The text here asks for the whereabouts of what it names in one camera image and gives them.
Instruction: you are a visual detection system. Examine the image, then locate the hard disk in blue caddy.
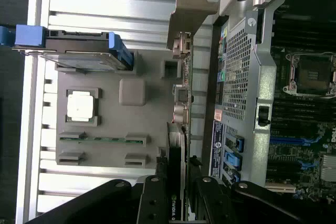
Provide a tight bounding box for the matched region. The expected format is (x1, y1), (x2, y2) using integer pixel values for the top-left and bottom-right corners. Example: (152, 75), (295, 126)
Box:
(0, 24), (135, 73)

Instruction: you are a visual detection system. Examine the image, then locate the blue expansion slot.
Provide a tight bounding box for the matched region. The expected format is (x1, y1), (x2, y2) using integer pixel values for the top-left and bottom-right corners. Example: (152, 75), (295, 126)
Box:
(269, 136), (324, 147)

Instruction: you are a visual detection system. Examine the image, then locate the silver chipset heatsink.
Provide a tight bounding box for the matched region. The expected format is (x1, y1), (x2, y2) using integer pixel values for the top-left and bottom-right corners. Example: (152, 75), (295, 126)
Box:
(320, 154), (336, 190)

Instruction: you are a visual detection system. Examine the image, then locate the CPU socket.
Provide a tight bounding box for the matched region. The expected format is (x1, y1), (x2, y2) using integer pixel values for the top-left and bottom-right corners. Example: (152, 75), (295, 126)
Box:
(282, 51), (336, 97)

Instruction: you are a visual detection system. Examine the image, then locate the grey parts rack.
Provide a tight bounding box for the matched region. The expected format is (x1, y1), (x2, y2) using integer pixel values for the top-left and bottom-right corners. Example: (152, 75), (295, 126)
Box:
(54, 49), (186, 169)

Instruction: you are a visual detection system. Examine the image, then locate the green motherboard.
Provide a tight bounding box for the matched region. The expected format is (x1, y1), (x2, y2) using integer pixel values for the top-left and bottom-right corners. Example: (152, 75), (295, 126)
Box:
(265, 3), (336, 209)

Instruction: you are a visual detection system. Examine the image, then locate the bare green RAM stick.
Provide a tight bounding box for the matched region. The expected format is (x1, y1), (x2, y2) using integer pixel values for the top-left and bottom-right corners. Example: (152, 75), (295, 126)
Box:
(59, 135), (147, 145)

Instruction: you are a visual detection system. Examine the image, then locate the white expansion slot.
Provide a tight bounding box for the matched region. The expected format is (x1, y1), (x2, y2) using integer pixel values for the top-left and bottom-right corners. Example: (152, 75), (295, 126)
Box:
(265, 181), (297, 193)

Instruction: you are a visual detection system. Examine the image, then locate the silver CPU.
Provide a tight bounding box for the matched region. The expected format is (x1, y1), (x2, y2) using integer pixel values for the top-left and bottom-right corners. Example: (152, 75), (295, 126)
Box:
(66, 90), (95, 123)

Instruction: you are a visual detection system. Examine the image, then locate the black PC case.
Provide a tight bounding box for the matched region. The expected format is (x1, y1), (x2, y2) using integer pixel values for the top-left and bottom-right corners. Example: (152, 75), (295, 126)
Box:
(208, 0), (336, 224)

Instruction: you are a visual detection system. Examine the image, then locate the black slot with blue latch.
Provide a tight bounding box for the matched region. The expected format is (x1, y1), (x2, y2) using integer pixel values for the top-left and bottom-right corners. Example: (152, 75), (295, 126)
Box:
(266, 158), (321, 171)

